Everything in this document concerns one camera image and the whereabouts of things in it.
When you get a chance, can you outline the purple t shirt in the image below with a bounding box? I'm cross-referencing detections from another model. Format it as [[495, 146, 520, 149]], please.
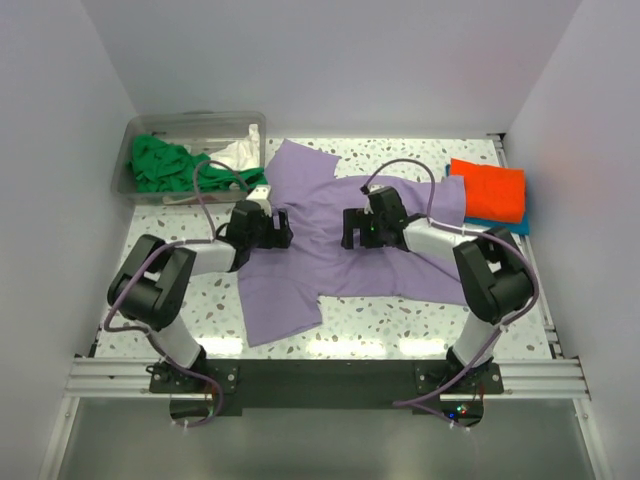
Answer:
[[238, 140, 465, 347]]

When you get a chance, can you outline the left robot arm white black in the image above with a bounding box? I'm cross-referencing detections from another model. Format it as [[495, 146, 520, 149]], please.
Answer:
[[103, 200, 293, 392]]

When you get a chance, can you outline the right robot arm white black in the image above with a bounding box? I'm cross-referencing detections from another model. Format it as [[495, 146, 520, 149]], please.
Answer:
[[341, 187, 539, 393]]

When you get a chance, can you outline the white t shirt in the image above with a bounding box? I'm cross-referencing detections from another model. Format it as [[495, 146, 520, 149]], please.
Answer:
[[209, 124, 262, 171]]

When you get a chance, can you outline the clear plastic bin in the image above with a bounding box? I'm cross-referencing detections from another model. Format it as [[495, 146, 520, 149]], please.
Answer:
[[111, 112, 266, 205]]

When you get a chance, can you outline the green t shirt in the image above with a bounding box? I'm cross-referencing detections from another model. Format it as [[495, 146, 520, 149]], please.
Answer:
[[127, 134, 268, 193]]

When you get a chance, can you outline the orange folded t shirt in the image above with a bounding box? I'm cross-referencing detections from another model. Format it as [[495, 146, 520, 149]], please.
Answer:
[[448, 158, 527, 221]]

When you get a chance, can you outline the teal folded t shirt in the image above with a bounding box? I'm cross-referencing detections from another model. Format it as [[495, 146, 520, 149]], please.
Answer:
[[443, 164, 531, 236]]

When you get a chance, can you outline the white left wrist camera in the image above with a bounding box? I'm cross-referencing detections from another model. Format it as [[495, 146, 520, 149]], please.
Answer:
[[247, 185, 271, 203]]

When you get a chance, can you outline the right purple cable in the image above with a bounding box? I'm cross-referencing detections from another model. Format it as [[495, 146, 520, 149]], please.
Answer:
[[392, 158, 542, 416]]

